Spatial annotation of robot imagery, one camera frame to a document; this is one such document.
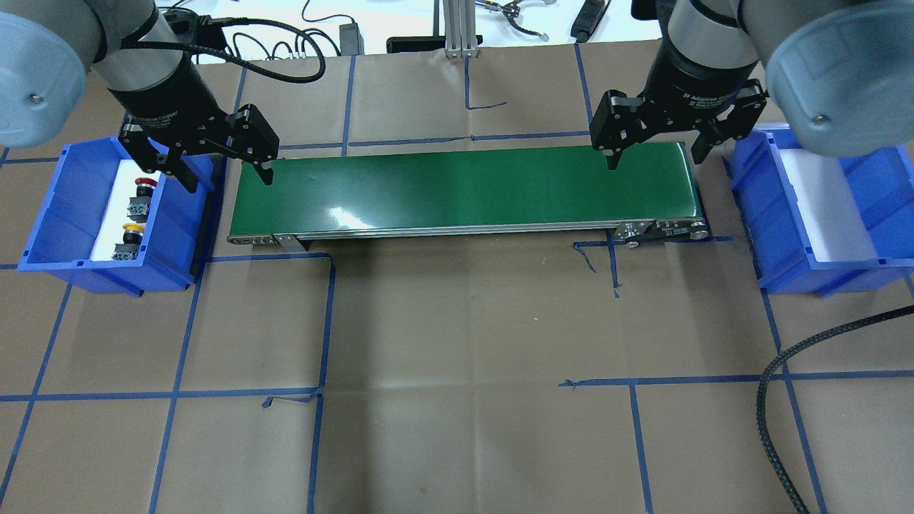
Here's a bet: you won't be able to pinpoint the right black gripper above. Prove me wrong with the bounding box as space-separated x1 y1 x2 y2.
590 50 768 171

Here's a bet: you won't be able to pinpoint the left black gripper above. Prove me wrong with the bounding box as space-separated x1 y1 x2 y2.
118 61 280 194

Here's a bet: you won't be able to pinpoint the red push button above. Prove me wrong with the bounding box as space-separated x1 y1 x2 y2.
126 178 158 223

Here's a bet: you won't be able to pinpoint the yellow push button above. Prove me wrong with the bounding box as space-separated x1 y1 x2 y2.
111 223 146 261

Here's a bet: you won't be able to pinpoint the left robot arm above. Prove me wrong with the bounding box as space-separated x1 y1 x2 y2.
1 1 278 192

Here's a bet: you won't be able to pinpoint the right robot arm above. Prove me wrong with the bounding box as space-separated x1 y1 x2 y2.
590 1 913 169

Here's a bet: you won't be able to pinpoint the green conveyor belt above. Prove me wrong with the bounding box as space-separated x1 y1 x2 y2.
226 142 704 245

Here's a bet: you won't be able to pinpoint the left white foam pad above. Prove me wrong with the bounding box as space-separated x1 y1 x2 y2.
89 159 163 261

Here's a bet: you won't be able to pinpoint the white foam pad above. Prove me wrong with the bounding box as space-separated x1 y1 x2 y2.
780 148 877 263
89 159 163 261

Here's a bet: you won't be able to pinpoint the left blue bin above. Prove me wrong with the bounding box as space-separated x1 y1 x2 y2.
19 136 214 296

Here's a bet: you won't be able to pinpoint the blue bin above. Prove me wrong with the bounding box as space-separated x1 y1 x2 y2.
725 126 913 297
19 136 214 296

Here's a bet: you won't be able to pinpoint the black power adapter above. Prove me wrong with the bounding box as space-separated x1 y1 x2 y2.
338 22 365 56

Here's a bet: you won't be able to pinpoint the right white foam pad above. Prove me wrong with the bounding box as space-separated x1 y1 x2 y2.
780 148 877 263

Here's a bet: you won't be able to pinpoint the right blue bin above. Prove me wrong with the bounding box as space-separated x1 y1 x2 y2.
725 126 913 297

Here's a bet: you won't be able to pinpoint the aluminium frame post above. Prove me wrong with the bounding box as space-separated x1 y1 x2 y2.
441 0 479 59

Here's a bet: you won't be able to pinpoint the black braided cable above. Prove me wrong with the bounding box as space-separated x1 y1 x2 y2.
756 305 914 514

